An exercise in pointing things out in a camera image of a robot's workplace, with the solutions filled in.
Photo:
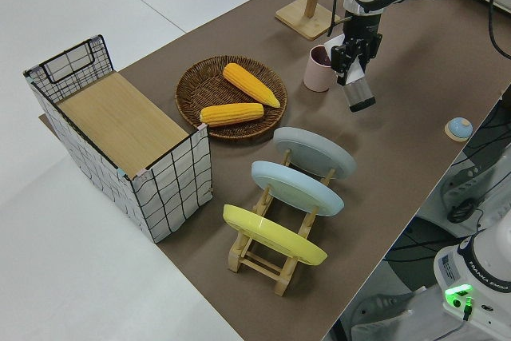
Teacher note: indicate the pink mug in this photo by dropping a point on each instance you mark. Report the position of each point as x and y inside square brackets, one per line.
[317, 75]

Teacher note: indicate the yellow plate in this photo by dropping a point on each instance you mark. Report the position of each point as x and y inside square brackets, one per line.
[271, 233]

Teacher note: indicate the wooden plate rack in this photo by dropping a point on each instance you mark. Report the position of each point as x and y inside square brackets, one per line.
[259, 267]

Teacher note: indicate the yellow corn cob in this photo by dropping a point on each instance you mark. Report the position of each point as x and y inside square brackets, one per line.
[249, 83]
[231, 114]

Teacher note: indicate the white cup with clear base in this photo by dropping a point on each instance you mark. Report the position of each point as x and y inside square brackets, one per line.
[357, 85]

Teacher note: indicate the light blue plate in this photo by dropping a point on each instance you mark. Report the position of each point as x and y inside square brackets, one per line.
[295, 185]

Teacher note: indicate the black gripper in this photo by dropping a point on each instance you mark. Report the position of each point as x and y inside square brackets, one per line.
[357, 47]

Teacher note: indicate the small blue dome bell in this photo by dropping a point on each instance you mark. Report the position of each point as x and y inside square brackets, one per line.
[459, 128]

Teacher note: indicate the round brown wicker basket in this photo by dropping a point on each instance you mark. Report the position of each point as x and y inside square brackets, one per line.
[199, 89]

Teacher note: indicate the grey plate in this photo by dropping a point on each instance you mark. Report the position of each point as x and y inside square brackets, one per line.
[315, 151]

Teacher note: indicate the brown table mat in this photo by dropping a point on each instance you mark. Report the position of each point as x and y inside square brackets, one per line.
[379, 181]

